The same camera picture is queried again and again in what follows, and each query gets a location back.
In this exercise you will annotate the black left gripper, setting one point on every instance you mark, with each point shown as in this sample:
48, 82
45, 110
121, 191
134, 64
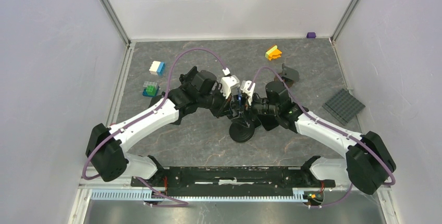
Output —
225, 109

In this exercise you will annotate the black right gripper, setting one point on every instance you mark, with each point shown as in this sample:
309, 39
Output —
249, 110

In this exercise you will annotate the dark blue edged phone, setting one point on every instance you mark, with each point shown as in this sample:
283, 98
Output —
239, 100

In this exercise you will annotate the black phone stand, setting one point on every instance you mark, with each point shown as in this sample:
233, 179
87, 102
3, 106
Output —
242, 128

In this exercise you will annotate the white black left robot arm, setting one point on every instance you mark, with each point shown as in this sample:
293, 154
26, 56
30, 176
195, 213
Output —
107, 149

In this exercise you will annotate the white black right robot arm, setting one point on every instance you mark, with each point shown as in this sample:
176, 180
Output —
365, 160

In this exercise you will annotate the dark grey phone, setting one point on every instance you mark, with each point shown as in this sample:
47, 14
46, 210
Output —
269, 122

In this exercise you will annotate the black folding desk stand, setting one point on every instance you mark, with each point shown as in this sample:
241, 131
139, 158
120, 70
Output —
155, 100

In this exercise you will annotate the yellow orange toy block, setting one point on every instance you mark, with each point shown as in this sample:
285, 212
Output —
273, 53

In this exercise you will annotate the green blue toy bricks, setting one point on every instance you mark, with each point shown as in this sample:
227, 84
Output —
150, 89

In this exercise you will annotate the white blue toy block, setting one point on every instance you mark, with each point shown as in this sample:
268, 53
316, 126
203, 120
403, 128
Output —
157, 68

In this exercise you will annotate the grey studded baseplate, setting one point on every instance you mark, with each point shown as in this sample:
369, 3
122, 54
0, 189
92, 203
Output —
343, 106

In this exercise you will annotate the purple small block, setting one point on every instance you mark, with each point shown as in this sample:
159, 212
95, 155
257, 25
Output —
311, 35

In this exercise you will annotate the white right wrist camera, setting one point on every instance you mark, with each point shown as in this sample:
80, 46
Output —
247, 88

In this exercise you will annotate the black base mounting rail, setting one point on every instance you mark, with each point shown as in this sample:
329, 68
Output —
235, 181

